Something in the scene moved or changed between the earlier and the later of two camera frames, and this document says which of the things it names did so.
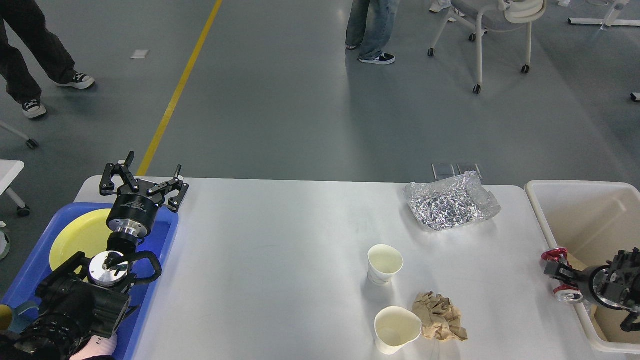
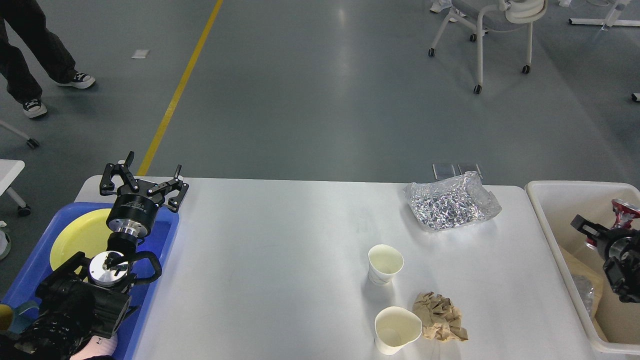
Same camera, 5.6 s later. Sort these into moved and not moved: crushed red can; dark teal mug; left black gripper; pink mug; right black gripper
Moved: right black gripper; crushed red can
Not moved: dark teal mug; left black gripper; pink mug
